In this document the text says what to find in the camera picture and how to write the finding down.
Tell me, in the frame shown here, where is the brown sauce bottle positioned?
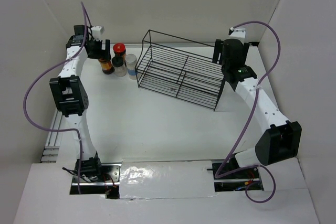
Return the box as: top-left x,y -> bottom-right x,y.
98,57 -> 114,74

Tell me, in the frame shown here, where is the black lid shaker bottle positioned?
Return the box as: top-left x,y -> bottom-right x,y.
112,56 -> 127,77

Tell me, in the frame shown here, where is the silver lid glass jar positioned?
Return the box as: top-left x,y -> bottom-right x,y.
125,54 -> 137,80

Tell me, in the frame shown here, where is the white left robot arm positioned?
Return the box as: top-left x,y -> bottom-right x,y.
49,25 -> 110,182

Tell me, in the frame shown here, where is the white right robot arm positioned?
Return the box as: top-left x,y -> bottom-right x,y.
213,39 -> 302,178

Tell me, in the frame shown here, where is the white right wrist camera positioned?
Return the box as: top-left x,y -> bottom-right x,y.
228,27 -> 246,44

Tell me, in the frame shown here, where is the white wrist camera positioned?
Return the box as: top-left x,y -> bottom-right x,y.
228,27 -> 246,44
91,26 -> 104,38

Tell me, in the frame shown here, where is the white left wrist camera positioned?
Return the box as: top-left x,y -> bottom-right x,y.
91,26 -> 104,38

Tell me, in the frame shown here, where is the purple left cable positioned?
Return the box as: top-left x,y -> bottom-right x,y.
23,1 -> 92,195

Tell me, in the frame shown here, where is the black wire rack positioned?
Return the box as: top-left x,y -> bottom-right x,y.
135,29 -> 224,111

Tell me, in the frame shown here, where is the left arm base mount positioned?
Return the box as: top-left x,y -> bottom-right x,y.
62,157 -> 122,186

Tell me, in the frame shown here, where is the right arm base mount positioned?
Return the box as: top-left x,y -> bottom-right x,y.
206,162 -> 263,192

